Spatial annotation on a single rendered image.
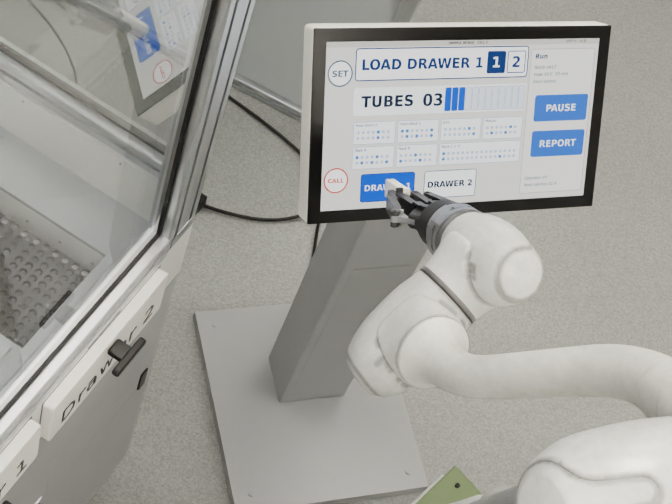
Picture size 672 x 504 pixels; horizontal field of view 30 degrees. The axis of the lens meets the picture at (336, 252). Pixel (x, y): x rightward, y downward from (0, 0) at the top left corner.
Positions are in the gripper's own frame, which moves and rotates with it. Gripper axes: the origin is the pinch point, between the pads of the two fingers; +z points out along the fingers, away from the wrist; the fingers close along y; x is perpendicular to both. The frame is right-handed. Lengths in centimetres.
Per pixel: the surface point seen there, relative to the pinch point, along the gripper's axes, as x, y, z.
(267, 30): -6, -18, 131
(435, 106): -12.8, -7.6, 4.2
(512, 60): -19.9, -20.6, 4.2
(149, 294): 13.5, 39.6, -0.1
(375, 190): 0.6, 2.0, 4.2
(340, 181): -1.3, 8.1, 4.2
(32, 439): 28, 59, -15
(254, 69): 6, -18, 141
